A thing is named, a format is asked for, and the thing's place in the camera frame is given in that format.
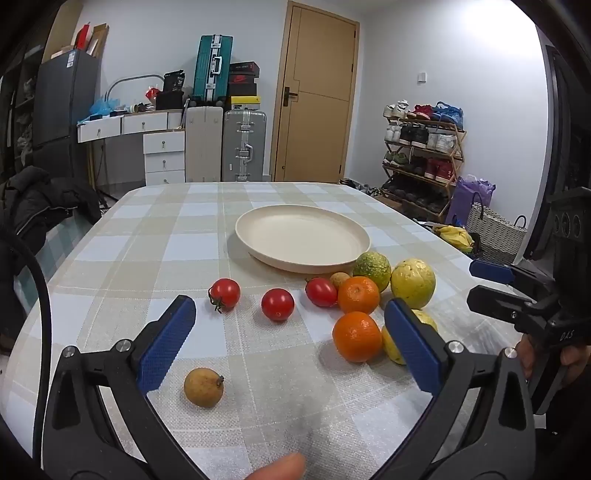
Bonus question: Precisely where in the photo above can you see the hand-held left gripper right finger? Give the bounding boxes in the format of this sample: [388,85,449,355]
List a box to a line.
[369,298,539,480]

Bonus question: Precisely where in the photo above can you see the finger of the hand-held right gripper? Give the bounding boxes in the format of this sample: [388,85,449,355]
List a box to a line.
[469,259,556,302]
[467,285,560,334]

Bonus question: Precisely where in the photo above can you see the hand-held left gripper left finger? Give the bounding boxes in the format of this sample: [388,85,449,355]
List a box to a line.
[41,295,218,480]

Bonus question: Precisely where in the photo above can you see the yellow green passion fruit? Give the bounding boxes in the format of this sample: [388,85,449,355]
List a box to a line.
[381,309,438,365]

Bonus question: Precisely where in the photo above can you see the orange mandarin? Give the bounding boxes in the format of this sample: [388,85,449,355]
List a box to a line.
[338,276,381,315]
[332,312,385,363]

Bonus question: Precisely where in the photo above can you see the large yellow passion fruit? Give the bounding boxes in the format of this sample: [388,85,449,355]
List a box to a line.
[390,259,437,310]

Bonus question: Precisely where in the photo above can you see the round red tomato with stem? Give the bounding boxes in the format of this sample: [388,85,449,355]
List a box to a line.
[209,278,241,313]

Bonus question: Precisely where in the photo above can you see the green bumpy passion fruit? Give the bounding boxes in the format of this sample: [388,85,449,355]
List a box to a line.
[353,251,392,292]

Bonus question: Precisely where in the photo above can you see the oval red tomato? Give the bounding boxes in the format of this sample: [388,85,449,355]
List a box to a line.
[305,277,339,308]

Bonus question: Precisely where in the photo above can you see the cream round plate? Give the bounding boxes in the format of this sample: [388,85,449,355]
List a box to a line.
[235,205,371,274]

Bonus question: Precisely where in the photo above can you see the person's right hand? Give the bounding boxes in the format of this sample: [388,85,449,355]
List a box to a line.
[516,333,591,386]

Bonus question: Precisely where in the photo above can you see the person's left hand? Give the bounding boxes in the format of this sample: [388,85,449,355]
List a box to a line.
[249,452,306,480]

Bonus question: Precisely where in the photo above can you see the yellow plastic bag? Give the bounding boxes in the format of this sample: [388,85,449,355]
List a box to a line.
[434,224,475,254]

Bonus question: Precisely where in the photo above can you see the purple bag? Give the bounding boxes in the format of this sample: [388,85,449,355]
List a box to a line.
[445,174,496,232]

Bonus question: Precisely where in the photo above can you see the wooden shoe rack with shoes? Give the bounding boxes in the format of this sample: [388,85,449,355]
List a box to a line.
[382,99,465,213]

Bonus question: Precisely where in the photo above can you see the loose shoes pile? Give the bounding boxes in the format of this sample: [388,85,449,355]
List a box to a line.
[339,179,384,197]

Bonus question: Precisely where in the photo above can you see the white drawer cabinet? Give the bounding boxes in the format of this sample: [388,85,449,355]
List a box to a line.
[143,131,186,186]

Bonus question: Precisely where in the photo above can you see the black puffer jacket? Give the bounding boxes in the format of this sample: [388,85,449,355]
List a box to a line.
[0,166,102,342]

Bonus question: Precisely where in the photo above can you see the white suitcase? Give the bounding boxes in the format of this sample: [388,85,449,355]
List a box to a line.
[185,106,224,183]

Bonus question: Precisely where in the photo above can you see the silver suitcase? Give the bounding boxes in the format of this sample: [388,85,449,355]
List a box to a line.
[222,110,267,182]

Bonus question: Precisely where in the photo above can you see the white desk with drawers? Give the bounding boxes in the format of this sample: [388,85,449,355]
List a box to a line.
[77,111,185,144]

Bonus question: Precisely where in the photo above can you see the black bag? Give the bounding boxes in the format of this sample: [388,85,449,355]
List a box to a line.
[156,90,185,110]

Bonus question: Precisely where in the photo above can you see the blue plastic bag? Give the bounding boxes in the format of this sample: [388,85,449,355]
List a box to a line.
[89,96,122,116]

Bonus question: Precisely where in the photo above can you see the wooden door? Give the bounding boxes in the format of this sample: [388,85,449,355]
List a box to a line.
[269,1,361,183]

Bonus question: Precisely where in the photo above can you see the dark grey fridge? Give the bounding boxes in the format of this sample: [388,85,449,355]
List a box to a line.
[33,48,101,181]

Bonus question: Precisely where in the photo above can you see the grey arched lamp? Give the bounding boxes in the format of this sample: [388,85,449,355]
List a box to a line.
[107,74,164,100]

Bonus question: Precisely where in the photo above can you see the red black shoe box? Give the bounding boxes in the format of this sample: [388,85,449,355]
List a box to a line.
[229,73,257,97]

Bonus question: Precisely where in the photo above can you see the teal suitcase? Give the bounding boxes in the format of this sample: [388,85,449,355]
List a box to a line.
[191,35,233,104]

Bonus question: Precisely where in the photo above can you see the dark shelf cabinet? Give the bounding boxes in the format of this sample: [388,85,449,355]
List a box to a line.
[0,46,38,176]

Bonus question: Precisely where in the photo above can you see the cardboard boxes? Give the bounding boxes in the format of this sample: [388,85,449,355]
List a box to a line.
[44,0,110,63]

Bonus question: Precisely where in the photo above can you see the woven basket with handles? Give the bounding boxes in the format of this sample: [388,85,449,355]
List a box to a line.
[466,191,528,265]

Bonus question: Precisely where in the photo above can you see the black cable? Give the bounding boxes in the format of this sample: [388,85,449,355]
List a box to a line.
[0,228,52,444]

